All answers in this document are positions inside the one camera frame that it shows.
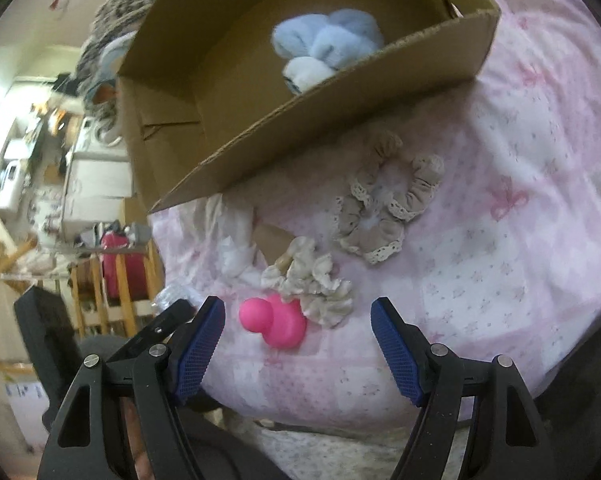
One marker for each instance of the leopard print blanket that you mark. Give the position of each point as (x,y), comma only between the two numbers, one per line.
(113,20)

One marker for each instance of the cream ruffled scrunchie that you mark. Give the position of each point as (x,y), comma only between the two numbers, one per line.
(313,280)

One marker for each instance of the wooden rack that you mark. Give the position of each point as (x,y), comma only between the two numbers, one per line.
(115,280)

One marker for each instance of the pink rubber duck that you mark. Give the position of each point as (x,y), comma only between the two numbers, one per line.
(275,321)

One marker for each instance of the beige lace scrunchie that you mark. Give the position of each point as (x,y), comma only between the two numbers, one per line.
(380,210)

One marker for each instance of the pink bag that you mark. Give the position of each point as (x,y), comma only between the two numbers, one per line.
(118,265)

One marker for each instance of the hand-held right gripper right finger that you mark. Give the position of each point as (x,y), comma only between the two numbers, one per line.
(395,345)

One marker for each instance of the black office chair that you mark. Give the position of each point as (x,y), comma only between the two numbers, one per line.
(50,350)

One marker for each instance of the blue plush toy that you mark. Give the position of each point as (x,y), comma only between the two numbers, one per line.
(325,47)

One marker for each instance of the white storage boxes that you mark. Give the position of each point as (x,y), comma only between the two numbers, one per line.
(98,185)

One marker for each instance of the white crumpled cloth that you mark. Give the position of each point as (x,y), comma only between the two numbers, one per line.
(233,240)

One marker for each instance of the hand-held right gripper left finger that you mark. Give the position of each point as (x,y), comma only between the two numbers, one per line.
(199,350)

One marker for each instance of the brown cardboard box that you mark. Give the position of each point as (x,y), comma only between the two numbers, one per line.
(220,125)

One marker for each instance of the brown cardboard piece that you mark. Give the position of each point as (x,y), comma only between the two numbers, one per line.
(275,241)

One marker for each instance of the pink printed bed sheet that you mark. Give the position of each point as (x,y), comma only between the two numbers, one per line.
(480,235)

